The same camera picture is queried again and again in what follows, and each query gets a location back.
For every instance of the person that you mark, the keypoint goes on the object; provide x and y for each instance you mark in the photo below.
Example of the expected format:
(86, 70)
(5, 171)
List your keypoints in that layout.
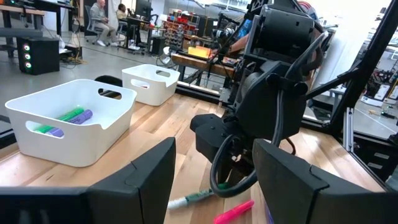
(99, 18)
(122, 12)

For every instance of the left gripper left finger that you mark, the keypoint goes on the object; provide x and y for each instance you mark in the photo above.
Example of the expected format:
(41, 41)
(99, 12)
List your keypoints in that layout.
(149, 186)

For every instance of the purple highlighter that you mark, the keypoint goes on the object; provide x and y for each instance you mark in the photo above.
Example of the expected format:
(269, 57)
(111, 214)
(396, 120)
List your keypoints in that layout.
(82, 117)

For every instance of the wooden workbench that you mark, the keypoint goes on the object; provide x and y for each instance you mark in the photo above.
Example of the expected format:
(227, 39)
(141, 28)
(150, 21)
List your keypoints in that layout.
(199, 63)

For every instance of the black computer tower lit fans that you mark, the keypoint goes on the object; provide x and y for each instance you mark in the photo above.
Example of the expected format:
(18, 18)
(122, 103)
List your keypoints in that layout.
(40, 56)

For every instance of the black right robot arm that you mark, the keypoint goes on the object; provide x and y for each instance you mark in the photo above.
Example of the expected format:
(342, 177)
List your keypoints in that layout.
(286, 31)

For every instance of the yellow box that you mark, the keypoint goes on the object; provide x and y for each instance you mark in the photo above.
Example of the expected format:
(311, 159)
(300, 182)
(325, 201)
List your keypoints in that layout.
(199, 52)

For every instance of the pink highlighter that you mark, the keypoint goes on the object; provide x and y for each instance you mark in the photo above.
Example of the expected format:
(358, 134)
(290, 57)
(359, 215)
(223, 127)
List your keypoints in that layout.
(233, 212)

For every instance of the shelf of coloured bins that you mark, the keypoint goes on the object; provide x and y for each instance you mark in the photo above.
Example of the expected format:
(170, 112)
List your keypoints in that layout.
(180, 29)

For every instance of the green highlighter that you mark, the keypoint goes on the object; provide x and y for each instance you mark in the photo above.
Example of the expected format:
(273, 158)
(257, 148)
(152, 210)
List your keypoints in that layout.
(73, 113)

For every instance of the white plastic bin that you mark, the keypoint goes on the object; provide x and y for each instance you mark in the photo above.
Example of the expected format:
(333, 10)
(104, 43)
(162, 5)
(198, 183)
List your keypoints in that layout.
(77, 146)
(149, 93)

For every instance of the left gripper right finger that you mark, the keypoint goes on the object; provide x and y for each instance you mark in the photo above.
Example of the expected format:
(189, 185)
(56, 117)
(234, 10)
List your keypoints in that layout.
(289, 186)

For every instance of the black monitor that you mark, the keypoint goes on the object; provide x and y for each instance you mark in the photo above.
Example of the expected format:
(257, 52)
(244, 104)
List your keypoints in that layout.
(143, 9)

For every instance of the white marker green cap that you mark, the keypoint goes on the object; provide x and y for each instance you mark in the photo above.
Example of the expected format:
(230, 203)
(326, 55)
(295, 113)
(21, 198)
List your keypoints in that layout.
(192, 198)

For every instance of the dark office desk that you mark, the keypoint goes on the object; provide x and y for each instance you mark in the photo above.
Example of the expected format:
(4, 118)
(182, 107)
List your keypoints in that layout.
(31, 11)

